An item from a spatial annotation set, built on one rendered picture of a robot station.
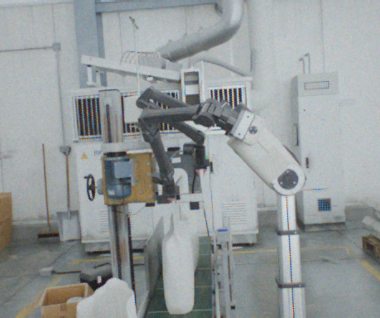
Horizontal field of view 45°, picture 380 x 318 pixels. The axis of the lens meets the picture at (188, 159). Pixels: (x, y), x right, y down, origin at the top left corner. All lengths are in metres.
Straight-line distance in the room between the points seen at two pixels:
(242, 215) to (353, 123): 2.44
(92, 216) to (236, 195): 1.82
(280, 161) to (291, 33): 5.13
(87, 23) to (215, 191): 3.02
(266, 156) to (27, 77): 5.79
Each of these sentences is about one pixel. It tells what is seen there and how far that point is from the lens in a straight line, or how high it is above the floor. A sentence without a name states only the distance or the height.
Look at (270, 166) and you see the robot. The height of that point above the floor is 1.27.
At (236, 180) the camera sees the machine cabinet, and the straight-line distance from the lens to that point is 5.61.
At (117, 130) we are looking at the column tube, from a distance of 2.96.
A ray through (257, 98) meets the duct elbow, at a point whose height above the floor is 1.84.
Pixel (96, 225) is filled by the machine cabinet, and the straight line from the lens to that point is 5.86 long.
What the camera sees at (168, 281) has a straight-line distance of 2.76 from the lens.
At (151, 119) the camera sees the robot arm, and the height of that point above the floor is 1.52.
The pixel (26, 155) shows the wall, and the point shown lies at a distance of 7.43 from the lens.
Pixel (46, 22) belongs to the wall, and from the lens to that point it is 7.49.
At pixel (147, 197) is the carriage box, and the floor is 1.06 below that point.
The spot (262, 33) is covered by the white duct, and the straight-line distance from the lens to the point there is 6.04.
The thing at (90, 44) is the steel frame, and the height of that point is 2.81.
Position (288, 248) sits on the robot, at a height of 0.86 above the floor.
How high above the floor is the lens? 1.43
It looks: 3 degrees down
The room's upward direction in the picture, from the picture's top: 4 degrees counter-clockwise
